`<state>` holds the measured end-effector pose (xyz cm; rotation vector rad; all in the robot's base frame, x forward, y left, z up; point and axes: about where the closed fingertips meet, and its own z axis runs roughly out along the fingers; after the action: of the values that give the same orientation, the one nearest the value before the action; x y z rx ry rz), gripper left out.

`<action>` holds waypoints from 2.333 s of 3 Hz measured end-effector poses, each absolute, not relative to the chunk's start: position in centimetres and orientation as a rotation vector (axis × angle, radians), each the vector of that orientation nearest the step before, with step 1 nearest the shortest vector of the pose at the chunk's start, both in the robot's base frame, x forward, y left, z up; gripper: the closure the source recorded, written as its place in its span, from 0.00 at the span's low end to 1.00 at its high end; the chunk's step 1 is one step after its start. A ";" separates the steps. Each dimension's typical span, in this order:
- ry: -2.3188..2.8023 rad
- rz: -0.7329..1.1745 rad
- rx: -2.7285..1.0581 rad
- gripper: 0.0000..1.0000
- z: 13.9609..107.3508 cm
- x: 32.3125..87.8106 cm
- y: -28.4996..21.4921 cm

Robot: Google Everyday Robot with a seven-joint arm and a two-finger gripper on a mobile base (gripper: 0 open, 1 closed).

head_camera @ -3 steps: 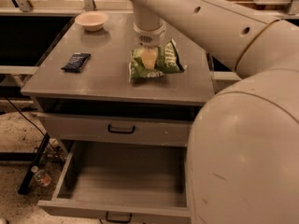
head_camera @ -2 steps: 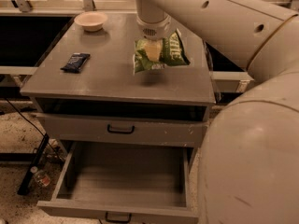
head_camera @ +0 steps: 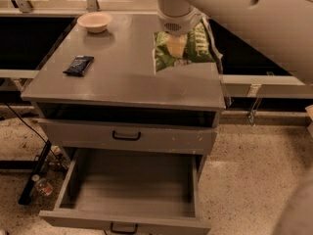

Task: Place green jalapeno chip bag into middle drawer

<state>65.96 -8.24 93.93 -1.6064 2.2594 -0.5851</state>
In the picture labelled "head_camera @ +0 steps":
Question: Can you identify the black drawer handle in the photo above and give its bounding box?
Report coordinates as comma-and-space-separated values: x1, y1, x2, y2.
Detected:
110, 222, 138, 235
112, 130, 142, 141

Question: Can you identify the green jalapeno chip bag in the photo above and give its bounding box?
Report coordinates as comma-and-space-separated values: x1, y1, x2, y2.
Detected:
153, 17, 223, 72

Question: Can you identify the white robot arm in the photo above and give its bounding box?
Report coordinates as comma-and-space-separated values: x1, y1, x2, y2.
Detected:
158, 0, 312, 235

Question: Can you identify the black upper drawer handle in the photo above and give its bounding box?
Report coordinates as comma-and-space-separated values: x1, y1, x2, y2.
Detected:
112, 130, 142, 141

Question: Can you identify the grey metal rail frame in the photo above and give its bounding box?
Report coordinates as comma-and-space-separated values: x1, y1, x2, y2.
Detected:
0, 0, 313, 100

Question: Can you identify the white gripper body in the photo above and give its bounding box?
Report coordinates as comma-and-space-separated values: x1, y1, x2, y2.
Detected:
157, 8, 201, 35

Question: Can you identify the open lower grey drawer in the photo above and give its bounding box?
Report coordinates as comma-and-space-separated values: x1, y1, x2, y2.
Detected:
39, 149, 210, 235

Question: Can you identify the black lower drawer handle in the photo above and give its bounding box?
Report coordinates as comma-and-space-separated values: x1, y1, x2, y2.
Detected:
110, 222, 138, 235

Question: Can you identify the black cable on floor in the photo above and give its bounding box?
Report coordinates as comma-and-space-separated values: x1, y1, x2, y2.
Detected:
3, 102, 67, 171

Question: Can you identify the black bar on floor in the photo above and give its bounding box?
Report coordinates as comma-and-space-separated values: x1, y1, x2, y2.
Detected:
18, 141, 52, 205

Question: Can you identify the closed upper grey drawer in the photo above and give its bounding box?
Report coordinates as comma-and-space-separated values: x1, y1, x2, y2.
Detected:
39, 118, 217, 155

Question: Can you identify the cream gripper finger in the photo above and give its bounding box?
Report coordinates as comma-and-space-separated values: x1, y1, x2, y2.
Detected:
166, 34, 187, 58

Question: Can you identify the plastic bottle on floor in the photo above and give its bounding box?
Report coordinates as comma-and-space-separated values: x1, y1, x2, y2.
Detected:
31, 174, 53, 196

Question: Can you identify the dark blue snack packet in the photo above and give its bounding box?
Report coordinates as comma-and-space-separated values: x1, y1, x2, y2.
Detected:
64, 56, 94, 77

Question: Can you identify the white paper bowl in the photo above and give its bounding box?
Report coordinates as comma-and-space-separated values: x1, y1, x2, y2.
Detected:
77, 12, 112, 33

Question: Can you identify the grey drawer cabinet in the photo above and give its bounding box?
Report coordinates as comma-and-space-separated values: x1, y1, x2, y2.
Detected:
21, 13, 227, 235

